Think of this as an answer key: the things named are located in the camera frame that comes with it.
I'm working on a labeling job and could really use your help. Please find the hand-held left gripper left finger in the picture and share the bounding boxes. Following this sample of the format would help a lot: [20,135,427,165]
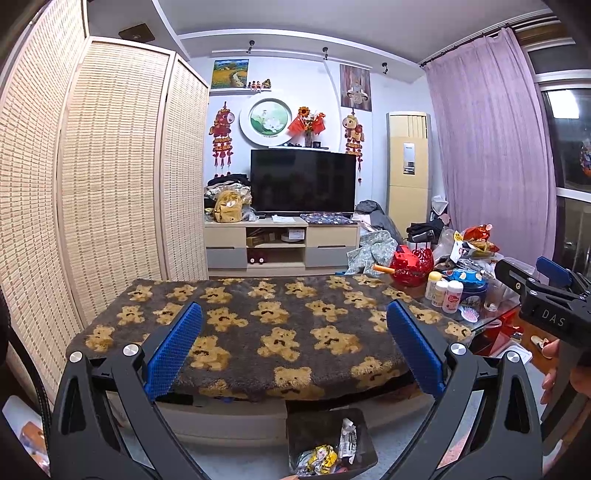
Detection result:
[46,302,213,480]

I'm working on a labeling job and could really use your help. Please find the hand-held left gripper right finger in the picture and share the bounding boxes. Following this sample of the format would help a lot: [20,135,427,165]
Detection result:
[381,299,543,480]

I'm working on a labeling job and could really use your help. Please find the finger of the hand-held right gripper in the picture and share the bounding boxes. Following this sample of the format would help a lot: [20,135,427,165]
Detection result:
[495,257,575,302]
[536,255,591,292]

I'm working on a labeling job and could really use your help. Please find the white black printed wrapper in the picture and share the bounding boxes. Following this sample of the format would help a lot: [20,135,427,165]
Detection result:
[338,418,361,463]

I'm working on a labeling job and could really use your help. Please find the black trash bin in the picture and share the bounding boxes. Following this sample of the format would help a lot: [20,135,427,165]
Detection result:
[285,407,380,479]

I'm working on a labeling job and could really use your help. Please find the gold foil wrapper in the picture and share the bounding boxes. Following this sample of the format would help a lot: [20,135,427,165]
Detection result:
[307,444,341,474]

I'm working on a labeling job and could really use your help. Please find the person's right hand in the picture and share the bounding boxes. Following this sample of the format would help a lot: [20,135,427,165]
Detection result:
[541,338,591,407]

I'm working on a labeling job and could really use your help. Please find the clear plastic cup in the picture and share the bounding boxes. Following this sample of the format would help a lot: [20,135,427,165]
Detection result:
[485,281,509,311]

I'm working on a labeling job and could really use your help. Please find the glass red side table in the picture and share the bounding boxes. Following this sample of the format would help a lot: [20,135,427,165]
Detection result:
[383,272,526,357]

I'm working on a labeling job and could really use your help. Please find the blue round tin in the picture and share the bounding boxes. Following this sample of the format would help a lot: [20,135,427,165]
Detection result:
[450,270,489,302]

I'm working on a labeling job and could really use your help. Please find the red snack bags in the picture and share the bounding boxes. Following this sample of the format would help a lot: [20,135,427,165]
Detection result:
[455,224,502,259]

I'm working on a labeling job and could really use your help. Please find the white pink label bottle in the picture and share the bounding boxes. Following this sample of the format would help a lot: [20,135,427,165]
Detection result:
[442,281,464,315]

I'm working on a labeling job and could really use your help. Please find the red basket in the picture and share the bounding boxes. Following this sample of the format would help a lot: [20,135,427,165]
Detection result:
[390,246,435,287]

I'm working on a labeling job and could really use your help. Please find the beige low table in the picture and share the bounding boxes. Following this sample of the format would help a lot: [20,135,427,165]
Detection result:
[154,383,437,447]

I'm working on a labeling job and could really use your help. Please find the floral green cloth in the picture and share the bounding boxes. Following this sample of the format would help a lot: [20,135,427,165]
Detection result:
[346,229,403,278]

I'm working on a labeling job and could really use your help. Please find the beige grey television cabinet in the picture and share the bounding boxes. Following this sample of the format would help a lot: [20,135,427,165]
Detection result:
[204,217,362,271]

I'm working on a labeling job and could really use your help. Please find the purple curtain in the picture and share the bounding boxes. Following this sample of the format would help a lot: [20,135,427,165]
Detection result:
[424,27,560,275]

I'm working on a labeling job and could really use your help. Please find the bear-print brown blanket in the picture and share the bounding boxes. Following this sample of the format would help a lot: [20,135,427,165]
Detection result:
[69,274,474,401]

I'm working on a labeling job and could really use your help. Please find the grey clothes pile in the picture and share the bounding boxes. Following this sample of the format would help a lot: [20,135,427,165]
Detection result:
[355,200,394,237]

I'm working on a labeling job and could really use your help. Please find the beige standing air conditioner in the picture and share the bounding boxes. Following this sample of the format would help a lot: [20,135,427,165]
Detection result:
[386,112,433,223]

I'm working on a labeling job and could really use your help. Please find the yellow backpack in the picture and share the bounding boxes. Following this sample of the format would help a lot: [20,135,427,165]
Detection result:
[213,190,245,223]

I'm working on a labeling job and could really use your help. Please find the patterned dark cloth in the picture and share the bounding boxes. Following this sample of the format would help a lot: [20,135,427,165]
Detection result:
[300,212,360,226]

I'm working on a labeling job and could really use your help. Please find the bamboo folding screen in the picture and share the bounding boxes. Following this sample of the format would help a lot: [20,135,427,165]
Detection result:
[0,0,212,400]

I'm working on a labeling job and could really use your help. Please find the white plastic bag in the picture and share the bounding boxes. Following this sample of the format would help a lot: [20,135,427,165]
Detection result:
[0,396,51,477]

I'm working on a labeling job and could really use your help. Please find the black flat television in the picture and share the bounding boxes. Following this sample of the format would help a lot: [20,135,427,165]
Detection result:
[250,149,358,214]

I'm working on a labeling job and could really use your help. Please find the black curtain rod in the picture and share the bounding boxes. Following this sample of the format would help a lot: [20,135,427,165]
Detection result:
[418,25,514,66]

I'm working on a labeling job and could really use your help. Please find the vase with artificial flowers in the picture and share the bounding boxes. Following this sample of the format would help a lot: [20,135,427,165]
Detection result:
[288,106,329,149]

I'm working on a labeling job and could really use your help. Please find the framed portrait poster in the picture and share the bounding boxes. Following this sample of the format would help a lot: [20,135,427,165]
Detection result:
[340,65,373,113]

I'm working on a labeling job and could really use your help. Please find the landscape painting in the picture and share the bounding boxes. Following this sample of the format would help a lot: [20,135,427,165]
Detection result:
[211,59,250,90]

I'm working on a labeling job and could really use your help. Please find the window with dark frame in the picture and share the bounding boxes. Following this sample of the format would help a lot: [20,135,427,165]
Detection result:
[526,25,591,278]

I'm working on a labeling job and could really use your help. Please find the round lotus wall picture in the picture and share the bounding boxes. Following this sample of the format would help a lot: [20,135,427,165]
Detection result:
[239,98,297,148]

